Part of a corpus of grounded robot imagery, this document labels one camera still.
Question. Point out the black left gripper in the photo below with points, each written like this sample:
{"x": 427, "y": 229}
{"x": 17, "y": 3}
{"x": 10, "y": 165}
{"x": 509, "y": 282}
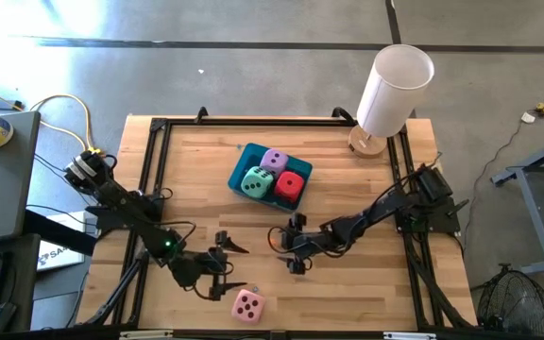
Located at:
{"x": 196, "y": 269}

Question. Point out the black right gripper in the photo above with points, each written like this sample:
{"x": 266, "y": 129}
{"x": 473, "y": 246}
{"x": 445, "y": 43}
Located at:
{"x": 302, "y": 243}

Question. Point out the small orange translucent die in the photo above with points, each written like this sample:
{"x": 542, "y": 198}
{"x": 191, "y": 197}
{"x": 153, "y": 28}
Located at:
{"x": 272, "y": 242}

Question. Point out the large pink foam die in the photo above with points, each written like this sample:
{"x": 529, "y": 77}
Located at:
{"x": 248, "y": 306}

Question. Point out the large red foam die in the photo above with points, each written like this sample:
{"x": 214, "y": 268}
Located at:
{"x": 289, "y": 186}

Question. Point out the large green foam die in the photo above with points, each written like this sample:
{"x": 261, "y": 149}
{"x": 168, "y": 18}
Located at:
{"x": 257, "y": 182}

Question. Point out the large purple foam die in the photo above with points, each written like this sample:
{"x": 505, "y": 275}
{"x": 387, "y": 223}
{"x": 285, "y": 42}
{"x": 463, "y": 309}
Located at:
{"x": 274, "y": 162}

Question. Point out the blue plastic bin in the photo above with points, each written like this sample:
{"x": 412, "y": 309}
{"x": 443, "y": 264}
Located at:
{"x": 251, "y": 156}

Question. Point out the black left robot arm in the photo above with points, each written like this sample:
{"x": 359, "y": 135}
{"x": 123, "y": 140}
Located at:
{"x": 121, "y": 203}

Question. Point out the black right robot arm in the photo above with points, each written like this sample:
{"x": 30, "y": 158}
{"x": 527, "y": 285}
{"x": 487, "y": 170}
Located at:
{"x": 385, "y": 208}

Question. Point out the white cardboard box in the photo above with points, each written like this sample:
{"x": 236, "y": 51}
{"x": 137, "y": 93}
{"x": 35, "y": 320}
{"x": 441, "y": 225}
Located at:
{"x": 59, "y": 250}

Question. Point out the white shade table lamp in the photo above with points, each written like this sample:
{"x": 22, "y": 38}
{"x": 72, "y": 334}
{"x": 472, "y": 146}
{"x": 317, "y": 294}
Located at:
{"x": 395, "y": 90}

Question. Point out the grey metal stand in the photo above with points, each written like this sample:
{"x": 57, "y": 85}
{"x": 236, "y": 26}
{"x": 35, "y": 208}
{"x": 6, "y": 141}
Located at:
{"x": 532, "y": 160}

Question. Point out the white power adapter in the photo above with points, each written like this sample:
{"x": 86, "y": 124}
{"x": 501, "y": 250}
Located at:
{"x": 528, "y": 117}

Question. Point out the black aluminium table frame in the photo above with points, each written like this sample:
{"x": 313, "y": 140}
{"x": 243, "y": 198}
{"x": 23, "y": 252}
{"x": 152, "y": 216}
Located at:
{"x": 206, "y": 122}

